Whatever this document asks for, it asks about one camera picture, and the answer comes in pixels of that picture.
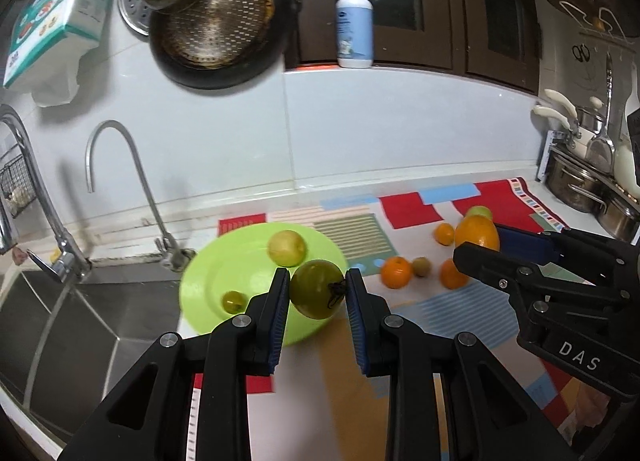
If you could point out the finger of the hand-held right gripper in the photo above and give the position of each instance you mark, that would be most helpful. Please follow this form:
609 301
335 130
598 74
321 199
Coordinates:
520 243
500 271

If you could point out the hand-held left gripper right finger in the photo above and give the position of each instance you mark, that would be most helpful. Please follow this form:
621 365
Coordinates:
357 321

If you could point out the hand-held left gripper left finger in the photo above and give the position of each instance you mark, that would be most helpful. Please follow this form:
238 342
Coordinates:
278 321

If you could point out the large orange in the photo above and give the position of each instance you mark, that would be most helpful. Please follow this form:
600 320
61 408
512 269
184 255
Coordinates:
477 233

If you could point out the dark green round fruit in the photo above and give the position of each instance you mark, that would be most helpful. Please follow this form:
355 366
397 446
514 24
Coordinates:
312 291

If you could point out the green apple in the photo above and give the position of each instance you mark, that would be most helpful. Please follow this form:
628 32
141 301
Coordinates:
479 212

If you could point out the small tangerine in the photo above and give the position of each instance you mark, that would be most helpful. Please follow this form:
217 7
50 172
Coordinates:
444 233

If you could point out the lime green plate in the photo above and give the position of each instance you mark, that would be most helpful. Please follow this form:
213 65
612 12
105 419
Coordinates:
240 261

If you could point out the small green fruit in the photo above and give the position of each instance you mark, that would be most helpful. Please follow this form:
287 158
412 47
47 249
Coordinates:
233 302

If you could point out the yellow-green apple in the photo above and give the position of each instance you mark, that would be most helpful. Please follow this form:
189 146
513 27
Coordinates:
286 247

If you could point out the kiwi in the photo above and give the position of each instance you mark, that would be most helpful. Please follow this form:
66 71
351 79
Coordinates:
421 267

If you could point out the large stainless steel pot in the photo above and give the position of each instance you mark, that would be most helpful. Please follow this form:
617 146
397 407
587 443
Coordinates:
572 181

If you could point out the white rack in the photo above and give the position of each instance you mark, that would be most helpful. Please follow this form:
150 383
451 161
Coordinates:
546 156

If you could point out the colourful patterned mat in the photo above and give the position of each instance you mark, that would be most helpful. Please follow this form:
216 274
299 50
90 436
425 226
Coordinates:
410 211

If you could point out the metal slotted spatula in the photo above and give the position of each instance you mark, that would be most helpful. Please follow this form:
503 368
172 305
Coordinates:
600 153

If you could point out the slim gooseneck faucet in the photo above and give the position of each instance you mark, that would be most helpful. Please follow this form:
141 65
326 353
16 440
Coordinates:
145 191

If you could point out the stainless steel sink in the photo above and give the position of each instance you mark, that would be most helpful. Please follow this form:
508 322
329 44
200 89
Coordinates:
90 311

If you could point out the black scissors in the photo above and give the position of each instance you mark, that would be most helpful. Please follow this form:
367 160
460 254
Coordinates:
581 53

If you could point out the large chrome faucet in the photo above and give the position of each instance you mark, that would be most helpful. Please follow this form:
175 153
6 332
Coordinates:
45 211

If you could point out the white pump bottle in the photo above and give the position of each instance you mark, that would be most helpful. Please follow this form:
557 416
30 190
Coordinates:
355 26

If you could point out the black frying pan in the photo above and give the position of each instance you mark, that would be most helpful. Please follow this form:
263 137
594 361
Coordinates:
220 36

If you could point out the white plastic bag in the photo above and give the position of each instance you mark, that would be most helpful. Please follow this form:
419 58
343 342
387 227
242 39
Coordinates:
57 86

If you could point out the tissue paper pack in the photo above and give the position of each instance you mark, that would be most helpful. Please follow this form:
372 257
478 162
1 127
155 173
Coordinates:
50 16

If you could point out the dark wooden window frame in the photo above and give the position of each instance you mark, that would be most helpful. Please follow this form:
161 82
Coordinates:
450 16

